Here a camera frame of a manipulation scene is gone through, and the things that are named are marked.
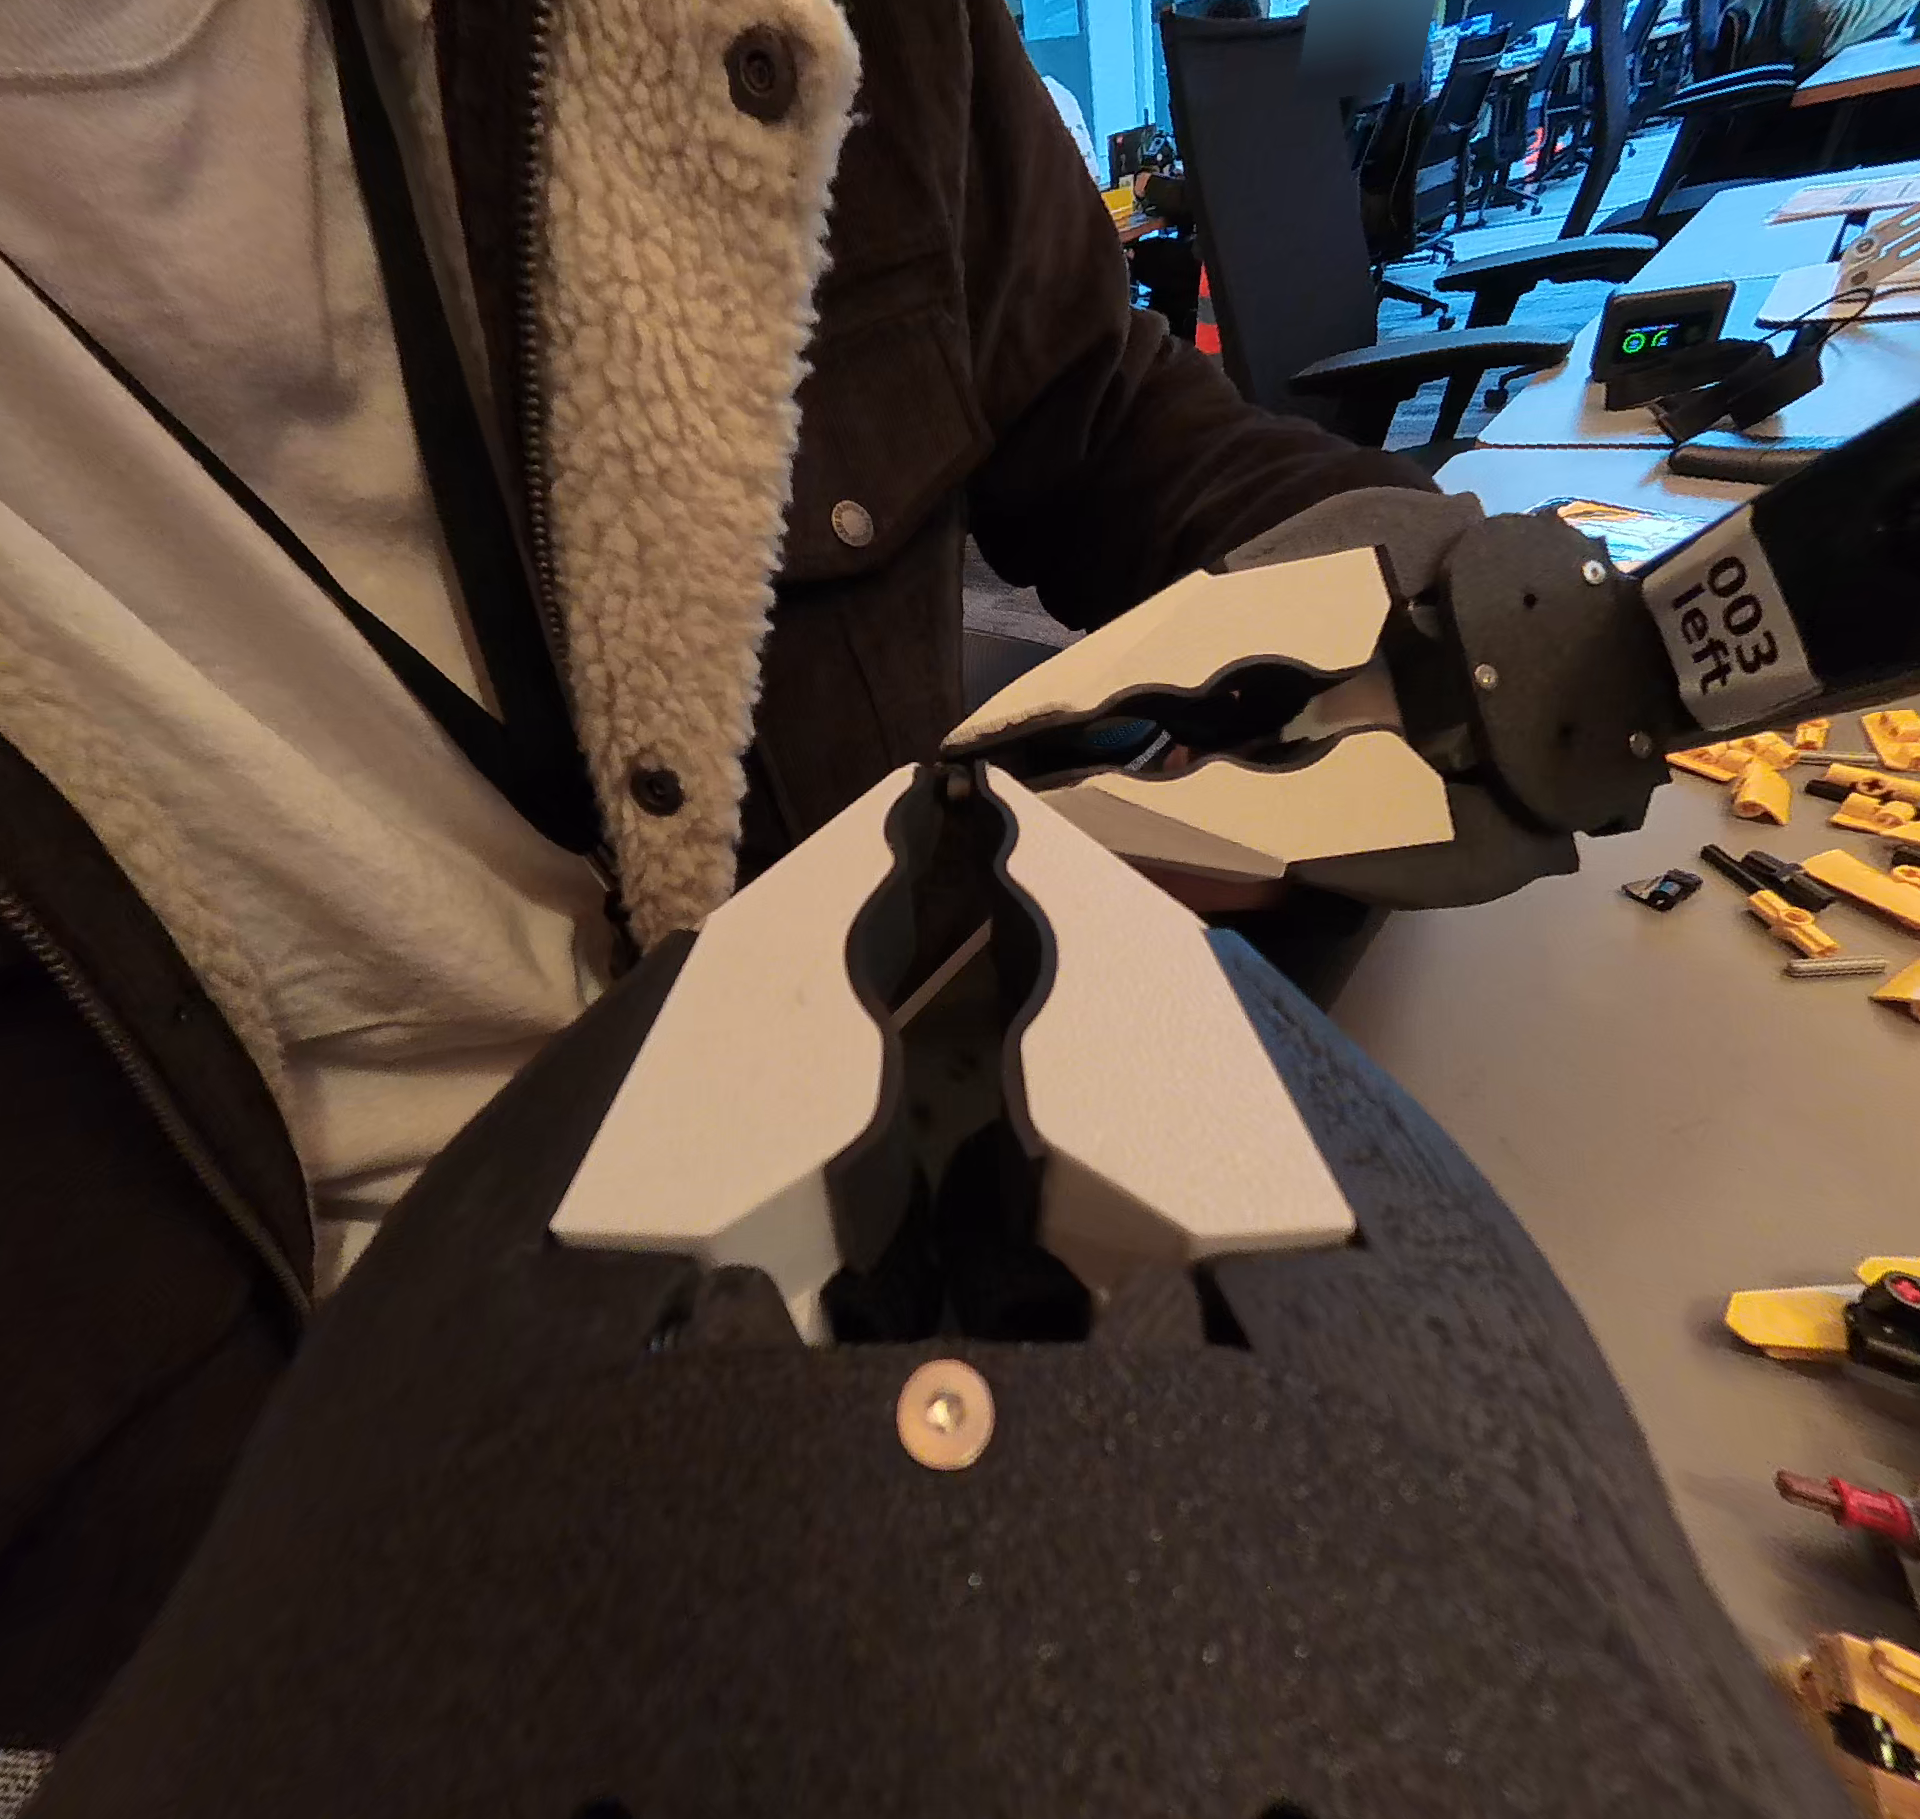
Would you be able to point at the black cylinder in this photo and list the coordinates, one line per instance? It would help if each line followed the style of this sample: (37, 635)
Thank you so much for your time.
(1740, 463)

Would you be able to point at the black device with green display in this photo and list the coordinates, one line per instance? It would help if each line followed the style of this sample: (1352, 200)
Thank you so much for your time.
(1665, 342)

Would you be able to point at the small black brick connector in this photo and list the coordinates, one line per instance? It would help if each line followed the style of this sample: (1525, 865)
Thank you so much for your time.
(1664, 889)

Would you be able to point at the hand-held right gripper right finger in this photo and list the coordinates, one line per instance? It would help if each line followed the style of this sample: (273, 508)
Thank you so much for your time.
(1186, 1100)

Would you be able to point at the white document stand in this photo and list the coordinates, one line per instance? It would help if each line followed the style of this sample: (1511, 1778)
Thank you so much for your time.
(1887, 252)

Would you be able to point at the black office chair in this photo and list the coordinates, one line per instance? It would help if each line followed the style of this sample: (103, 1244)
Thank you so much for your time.
(1275, 200)
(1621, 169)

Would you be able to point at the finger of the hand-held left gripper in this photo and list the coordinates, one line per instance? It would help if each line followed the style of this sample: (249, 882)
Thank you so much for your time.
(1199, 627)
(1290, 815)

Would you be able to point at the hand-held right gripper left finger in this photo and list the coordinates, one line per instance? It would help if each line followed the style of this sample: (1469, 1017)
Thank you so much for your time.
(719, 1100)

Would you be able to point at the yellow brick car model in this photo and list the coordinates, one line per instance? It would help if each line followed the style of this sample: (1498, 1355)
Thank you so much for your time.
(1874, 1340)

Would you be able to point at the person's left forearm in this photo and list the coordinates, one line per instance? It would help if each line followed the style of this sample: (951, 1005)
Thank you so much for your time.
(1170, 453)

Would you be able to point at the yellow printed sticker sheet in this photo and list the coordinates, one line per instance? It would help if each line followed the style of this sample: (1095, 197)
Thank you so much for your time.
(1621, 530)

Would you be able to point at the pile of yellow brick pieces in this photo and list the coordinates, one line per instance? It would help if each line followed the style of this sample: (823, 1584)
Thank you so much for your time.
(1860, 875)

